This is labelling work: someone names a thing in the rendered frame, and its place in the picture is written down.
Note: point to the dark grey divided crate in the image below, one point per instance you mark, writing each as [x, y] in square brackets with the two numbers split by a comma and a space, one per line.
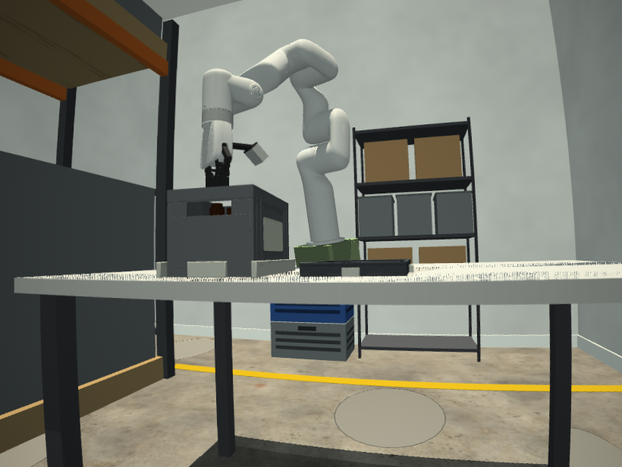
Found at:
[256, 230]

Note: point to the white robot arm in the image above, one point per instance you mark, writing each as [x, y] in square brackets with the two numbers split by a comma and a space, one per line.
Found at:
[309, 66]

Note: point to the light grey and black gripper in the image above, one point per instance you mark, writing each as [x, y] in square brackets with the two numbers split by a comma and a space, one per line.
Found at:
[217, 143]

